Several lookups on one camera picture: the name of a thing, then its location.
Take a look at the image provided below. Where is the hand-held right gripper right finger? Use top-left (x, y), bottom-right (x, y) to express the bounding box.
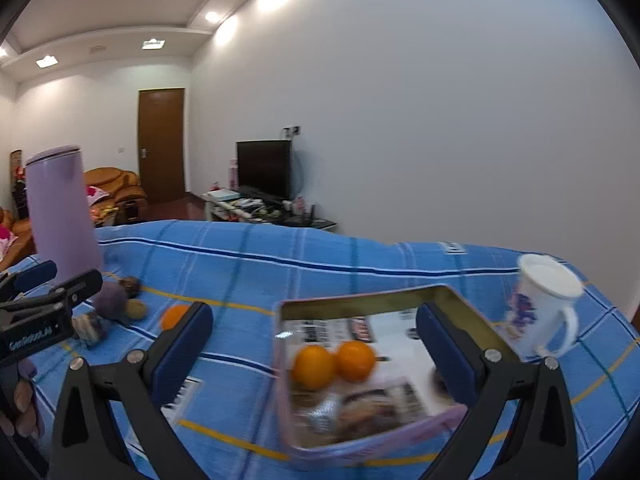
top-left (415, 301), bottom-right (578, 480)

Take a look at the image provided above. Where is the brown wooden door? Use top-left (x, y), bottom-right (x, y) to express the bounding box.
top-left (138, 88), bottom-right (187, 206)

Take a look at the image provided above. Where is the black router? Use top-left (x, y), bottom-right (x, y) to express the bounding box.
top-left (287, 205), bottom-right (326, 226)

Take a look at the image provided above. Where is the person's left hand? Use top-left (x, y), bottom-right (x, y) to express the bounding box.
top-left (12, 360), bottom-right (45, 442)

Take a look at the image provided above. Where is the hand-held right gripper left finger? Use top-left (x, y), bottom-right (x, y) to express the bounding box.
top-left (47, 301), bottom-right (215, 480)

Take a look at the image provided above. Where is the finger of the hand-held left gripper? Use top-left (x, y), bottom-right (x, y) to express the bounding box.
top-left (0, 268), bottom-right (104, 318)
top-left (0, 260), bottom-right (57, 301)

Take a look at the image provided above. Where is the printed paper sheet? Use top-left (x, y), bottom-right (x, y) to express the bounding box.
top-left (285, 310), bottom-right (466, 446)

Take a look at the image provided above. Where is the pink metal tin box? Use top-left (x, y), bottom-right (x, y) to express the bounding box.
top-left (274, 284), bottom-right (523, 471)

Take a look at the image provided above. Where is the lilac electric kettle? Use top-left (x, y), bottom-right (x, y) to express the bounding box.
top-left (25, 145), bottom-right (104, 286)

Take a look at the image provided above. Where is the brown leather sofa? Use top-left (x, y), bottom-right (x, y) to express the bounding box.
top-left (0, 207), bottom-right (38, 271)
top-left (82, 167), bottom-right (148, 223)

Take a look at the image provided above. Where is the blue plaid cloth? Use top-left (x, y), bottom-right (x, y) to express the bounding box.
top-left (0, 220), bottom-right (640, 480)

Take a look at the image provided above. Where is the purple round fruit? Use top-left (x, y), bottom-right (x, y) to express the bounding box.
top-left (90, 282), bottom-right (127, 322)

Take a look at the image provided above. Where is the black television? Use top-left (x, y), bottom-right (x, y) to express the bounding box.
top-left (236, 140), bottom-right (293, 201)

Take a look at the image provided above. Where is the white tv stand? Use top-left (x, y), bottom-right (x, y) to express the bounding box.
top-left (202, 191), bottom-right (338, 229)

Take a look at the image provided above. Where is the white mug with purple print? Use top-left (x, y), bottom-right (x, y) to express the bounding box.
top-left (502, 254), bottom-right (584, 358)

